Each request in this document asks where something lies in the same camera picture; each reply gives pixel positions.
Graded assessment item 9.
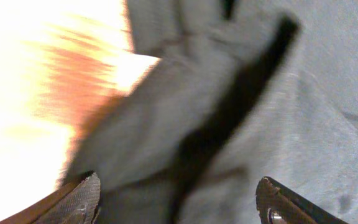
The black t-shirt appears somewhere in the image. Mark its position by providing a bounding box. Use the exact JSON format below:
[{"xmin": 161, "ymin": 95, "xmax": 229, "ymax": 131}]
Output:
[{"xmin": 65, "ymin": 1, "xmax": 358, "ymax": 223}]

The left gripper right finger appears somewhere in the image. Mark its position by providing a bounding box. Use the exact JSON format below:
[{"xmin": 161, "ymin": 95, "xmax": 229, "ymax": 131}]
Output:
[{"xmin": 255, "ymin": 177, "xmax": 348, "ymax": 224}]

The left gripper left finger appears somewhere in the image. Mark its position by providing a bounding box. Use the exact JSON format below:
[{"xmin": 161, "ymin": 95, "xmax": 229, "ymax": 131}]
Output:
[{"xmin": 0, "ymin": 172, "xmax": 101, "ymax": 224}]

